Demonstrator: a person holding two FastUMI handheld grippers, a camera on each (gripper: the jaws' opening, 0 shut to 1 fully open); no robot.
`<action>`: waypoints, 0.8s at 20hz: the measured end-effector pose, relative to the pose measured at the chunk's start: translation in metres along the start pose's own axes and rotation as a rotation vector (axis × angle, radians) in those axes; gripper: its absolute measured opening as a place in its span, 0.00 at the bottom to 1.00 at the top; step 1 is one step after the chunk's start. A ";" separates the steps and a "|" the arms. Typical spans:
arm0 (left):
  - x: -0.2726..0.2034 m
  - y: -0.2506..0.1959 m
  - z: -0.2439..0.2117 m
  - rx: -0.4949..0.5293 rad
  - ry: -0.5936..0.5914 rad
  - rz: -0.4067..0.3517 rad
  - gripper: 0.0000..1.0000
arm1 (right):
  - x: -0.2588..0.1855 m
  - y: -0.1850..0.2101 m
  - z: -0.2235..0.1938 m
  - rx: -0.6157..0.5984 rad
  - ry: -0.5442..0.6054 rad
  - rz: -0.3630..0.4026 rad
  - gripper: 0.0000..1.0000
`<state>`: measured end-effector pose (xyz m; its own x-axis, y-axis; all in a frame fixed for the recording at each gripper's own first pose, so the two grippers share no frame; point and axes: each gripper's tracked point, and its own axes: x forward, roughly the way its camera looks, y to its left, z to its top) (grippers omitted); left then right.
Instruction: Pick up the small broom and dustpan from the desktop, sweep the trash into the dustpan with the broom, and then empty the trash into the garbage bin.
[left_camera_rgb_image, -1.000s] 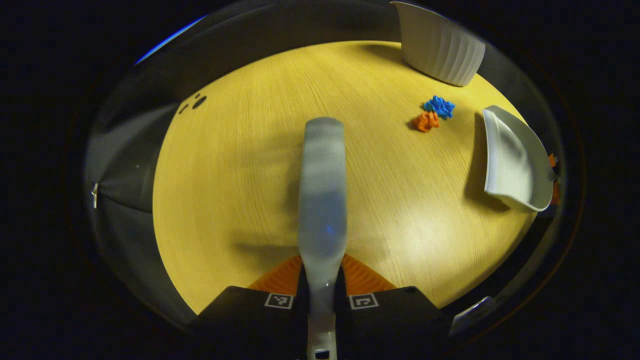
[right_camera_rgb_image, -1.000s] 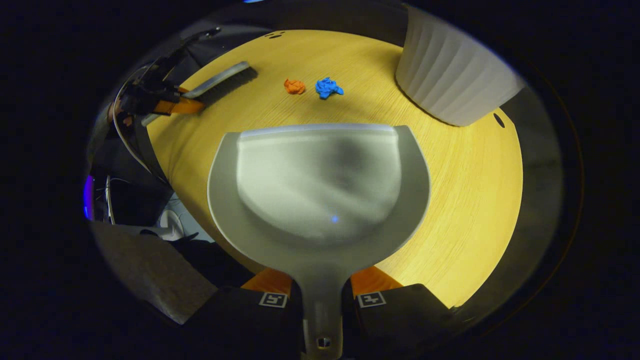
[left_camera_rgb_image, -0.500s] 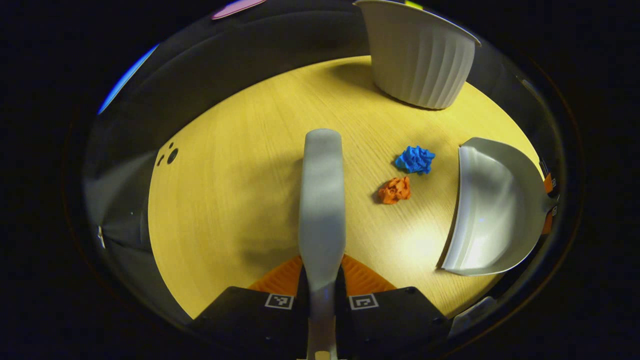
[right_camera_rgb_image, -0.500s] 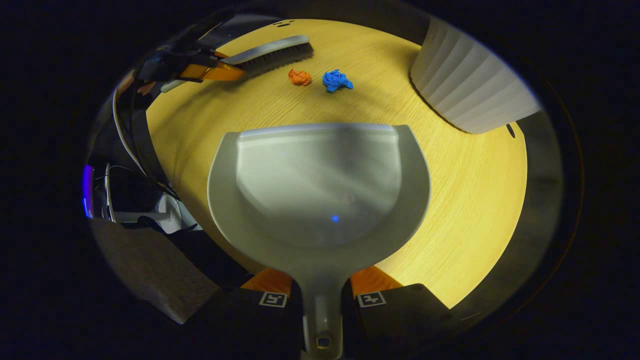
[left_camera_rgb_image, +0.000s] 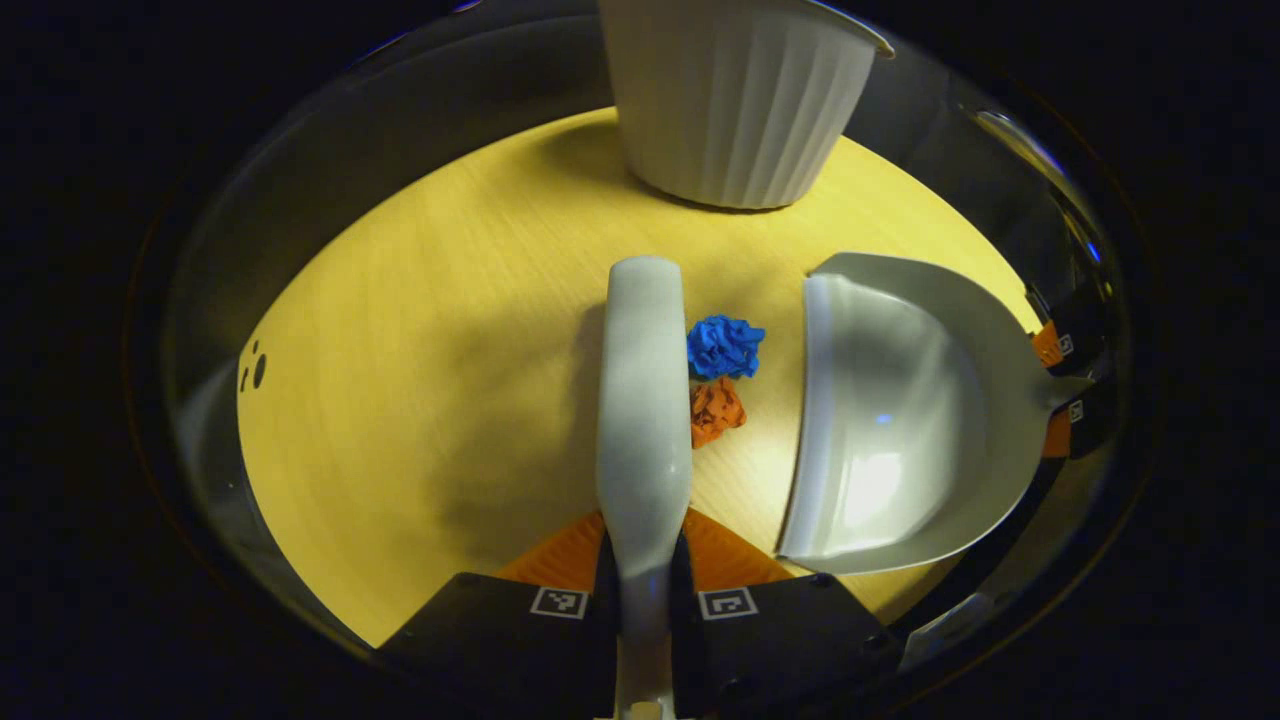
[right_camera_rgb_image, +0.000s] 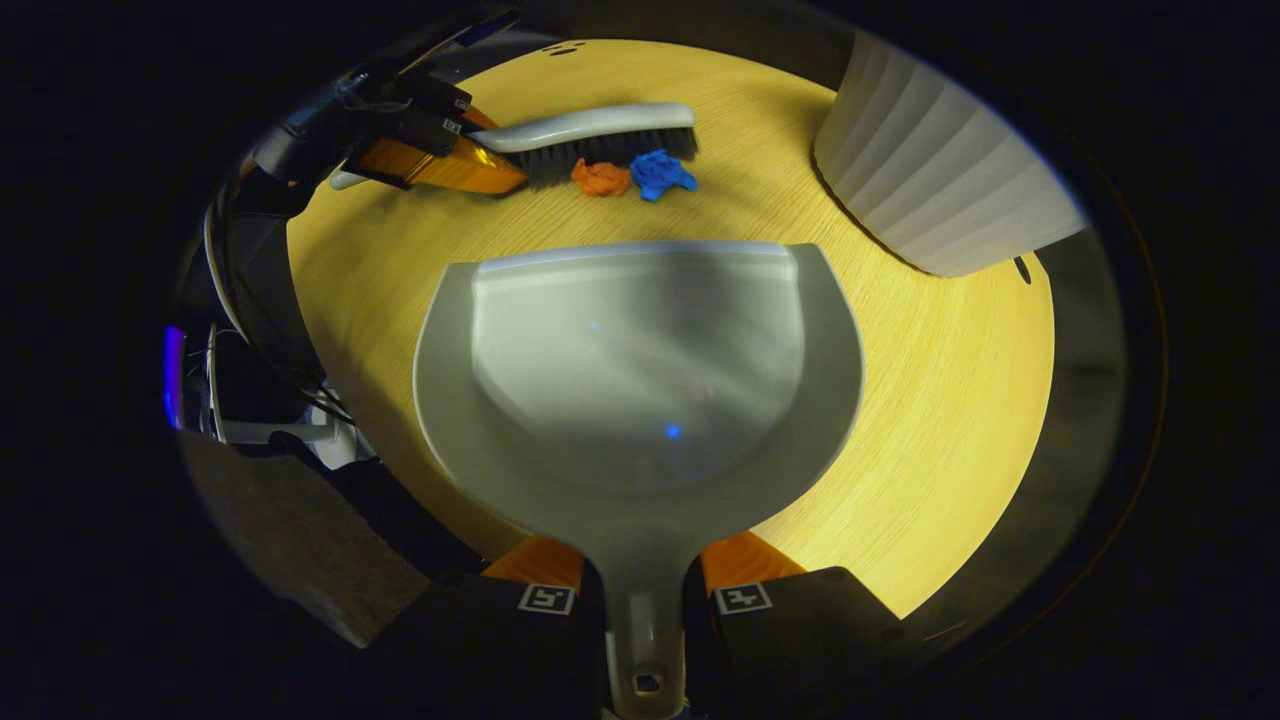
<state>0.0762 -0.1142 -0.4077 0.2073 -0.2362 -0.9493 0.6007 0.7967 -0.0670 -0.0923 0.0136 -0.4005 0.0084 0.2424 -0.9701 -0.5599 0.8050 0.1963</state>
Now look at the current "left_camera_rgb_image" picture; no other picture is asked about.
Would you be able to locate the white dustpan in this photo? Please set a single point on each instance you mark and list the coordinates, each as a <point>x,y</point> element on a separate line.
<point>900,420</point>

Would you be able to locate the wooden desktop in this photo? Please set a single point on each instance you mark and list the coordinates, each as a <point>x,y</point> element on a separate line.
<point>430,350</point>

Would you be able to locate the orange paper trash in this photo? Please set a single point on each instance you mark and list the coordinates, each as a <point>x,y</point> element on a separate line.
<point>716,410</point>

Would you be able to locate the blue paper trash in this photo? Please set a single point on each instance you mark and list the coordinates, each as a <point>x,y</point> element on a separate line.
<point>724,347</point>

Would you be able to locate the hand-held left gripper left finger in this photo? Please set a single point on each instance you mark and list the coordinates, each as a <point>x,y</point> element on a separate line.
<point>606,640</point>

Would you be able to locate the small white broom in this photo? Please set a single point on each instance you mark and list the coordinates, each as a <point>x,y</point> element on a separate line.
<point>643,400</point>

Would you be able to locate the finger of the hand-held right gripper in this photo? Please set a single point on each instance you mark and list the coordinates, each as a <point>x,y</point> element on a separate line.
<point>1080,330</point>
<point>1090,425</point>

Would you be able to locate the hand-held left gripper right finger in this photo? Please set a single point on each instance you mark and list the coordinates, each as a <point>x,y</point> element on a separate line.
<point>684,640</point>

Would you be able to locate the white ribbed garbage bin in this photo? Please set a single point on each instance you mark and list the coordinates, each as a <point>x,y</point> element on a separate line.
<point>735,100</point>

